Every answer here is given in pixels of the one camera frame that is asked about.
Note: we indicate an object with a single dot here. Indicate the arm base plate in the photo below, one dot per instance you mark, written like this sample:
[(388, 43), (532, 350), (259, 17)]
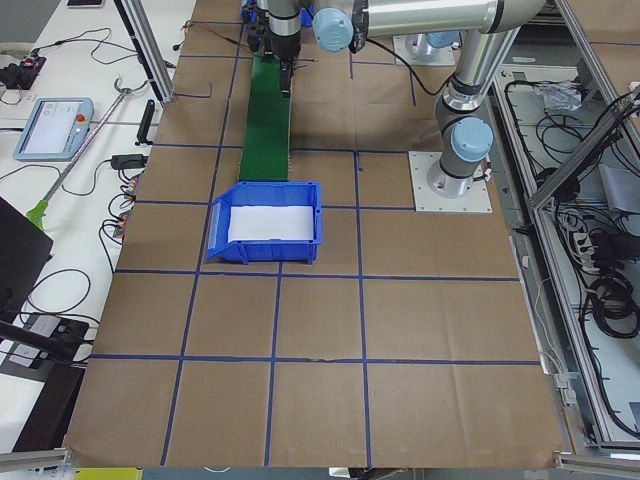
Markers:
[(431, 49), (435, 192)]

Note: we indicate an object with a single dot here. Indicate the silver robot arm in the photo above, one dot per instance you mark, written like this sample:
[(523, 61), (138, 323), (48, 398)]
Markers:
[(284, 34), (490, 27)]

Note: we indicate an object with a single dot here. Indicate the white foam pad left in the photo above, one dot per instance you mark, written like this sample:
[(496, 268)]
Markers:
[(264, 223)]

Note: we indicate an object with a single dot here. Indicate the green conveyor belt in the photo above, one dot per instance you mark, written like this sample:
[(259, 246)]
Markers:
[(265, 153)]

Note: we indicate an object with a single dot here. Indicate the blue left bin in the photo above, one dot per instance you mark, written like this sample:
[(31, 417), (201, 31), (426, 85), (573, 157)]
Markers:
[(263, 193)]

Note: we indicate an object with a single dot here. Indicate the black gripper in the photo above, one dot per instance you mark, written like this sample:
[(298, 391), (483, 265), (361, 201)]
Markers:
[(283, 46)]

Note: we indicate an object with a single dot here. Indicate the aluminium frame post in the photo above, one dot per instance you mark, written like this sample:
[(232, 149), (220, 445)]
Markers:
[(139, 30)]

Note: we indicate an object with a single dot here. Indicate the black power adapter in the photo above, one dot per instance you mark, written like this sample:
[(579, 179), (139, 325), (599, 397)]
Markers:
[(128, 161)]

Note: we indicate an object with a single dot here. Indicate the metal reacher grabber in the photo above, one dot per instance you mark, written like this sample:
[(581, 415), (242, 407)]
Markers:
[(36, 214)]

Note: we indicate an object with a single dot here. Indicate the teach pendant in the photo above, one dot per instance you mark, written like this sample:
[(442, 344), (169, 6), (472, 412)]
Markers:
[(55, 129)]

